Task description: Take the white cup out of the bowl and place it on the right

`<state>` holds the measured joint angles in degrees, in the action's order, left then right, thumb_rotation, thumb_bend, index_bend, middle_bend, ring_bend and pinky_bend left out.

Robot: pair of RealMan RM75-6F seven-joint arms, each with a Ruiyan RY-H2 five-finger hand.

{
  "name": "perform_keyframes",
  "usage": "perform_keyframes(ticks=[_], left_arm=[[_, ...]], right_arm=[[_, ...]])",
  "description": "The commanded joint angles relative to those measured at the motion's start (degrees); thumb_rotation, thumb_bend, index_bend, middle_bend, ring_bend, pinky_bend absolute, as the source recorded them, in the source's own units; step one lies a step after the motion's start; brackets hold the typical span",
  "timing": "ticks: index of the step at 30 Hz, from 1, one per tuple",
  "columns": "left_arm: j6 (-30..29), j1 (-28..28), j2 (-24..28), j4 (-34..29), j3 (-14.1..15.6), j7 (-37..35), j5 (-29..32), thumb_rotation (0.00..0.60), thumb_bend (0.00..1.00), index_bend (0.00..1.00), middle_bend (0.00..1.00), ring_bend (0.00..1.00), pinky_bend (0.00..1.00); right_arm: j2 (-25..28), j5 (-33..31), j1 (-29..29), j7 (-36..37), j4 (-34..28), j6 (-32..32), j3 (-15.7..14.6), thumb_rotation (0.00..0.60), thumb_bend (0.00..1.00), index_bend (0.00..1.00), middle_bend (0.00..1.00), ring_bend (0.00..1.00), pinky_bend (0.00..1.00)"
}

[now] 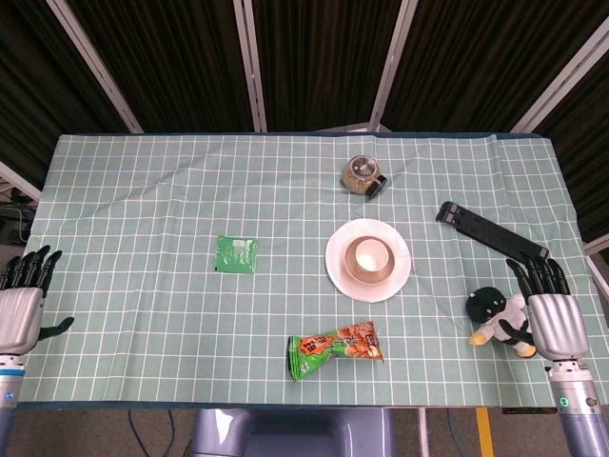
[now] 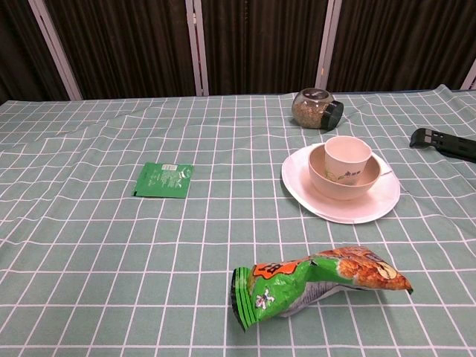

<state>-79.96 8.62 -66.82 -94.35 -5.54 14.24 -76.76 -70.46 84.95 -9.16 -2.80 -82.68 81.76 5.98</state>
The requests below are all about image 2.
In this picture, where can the pink cup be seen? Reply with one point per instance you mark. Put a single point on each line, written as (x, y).
(346, 158)

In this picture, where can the pink bowl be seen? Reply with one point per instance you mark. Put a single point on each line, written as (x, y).
(334, 186)

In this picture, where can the green orange snack bag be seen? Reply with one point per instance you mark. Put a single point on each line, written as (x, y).
(297, 284)

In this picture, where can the white plate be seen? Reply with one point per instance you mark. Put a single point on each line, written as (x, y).
(368, 208)

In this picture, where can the dark folding screen white frame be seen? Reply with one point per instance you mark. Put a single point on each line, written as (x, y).
(260, 44)

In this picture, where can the green flat sachet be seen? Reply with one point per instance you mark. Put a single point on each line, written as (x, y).
(163, 180)

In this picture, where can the green checked tablecloth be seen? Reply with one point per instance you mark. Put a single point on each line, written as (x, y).
(111, 260)

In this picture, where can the glass spice jar black lid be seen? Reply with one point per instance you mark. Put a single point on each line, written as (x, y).
(314, 109)

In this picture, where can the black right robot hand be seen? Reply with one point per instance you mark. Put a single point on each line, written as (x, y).
(442, 143)

